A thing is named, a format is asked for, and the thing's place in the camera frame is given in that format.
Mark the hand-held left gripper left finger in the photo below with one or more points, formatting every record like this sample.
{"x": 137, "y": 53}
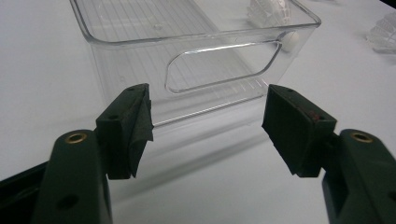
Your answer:
{"x": 121, "y": 130}

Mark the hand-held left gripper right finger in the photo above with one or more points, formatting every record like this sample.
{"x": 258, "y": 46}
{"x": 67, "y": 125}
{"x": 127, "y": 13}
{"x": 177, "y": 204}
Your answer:
{"x": 295, "y": 130}

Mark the clear plastic container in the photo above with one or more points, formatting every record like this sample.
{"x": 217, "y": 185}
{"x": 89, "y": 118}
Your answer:
{"x": 130, "y": 62}

